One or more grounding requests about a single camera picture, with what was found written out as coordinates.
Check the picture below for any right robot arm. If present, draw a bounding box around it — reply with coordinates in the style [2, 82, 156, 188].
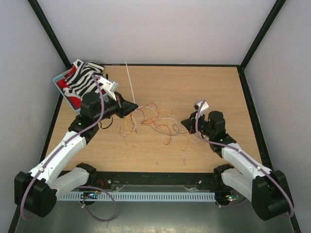
[181, 111, 294, 220]

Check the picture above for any circuit board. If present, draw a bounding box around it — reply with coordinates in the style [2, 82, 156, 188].
[81, 192, 98, 199]
[225, 194, 240, 202]

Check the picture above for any purple wire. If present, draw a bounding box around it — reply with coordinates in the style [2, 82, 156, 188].
[132, 106, 192, 136]

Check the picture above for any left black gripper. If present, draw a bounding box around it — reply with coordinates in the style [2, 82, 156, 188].
[93, 91, 138, 123]

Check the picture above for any right circuit board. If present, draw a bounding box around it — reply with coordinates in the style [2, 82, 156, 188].
[225, 194, 240, 202]

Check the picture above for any red cloth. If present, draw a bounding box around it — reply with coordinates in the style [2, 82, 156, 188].
[56, 67, 82, 110]

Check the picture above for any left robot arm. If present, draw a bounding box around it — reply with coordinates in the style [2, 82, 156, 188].
[14, 92, 138, 217]

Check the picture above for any black frame post left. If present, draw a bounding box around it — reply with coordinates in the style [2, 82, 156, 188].
[28, 0, 71, 68]

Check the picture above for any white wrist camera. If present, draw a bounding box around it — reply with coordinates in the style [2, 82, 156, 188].
[194, 100, 209, 119]
[98, 77, 119, 101]

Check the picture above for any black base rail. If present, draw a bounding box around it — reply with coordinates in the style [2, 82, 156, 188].
[26, 171, 285, 192]

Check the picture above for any black frame post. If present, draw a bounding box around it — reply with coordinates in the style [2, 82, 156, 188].
[28, 0, 71, 68]
[240, 0, 286, 70]

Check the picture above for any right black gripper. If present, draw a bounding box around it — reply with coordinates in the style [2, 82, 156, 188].
[181, 110, 214, 138]

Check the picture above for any black frame post right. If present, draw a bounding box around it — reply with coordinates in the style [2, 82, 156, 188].
[240, 0, 286, 70]

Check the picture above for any left circuit board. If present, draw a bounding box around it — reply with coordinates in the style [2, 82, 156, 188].
[81, 192, 98, 199]

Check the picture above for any red wire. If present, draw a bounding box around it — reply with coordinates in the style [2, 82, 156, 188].
[131, 101, 180, 146]

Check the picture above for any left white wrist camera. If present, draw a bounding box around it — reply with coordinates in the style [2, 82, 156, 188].
[98, 77, 119, 101]

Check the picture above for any light blue plastic basket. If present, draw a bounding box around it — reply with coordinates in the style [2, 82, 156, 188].
[53, 71, 114, 112]

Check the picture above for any black white striped cloth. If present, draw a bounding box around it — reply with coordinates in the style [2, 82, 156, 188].
[67, 59, 104, 97]

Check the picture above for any white wire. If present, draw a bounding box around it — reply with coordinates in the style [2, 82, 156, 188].
[120, 109, 209, 146]

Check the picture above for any light blue slotted cable duct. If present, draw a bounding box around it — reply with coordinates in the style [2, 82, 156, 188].
[60, 192, 215, 202]

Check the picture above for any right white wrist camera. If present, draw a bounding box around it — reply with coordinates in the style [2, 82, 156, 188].
[194, 100, 209, 119]

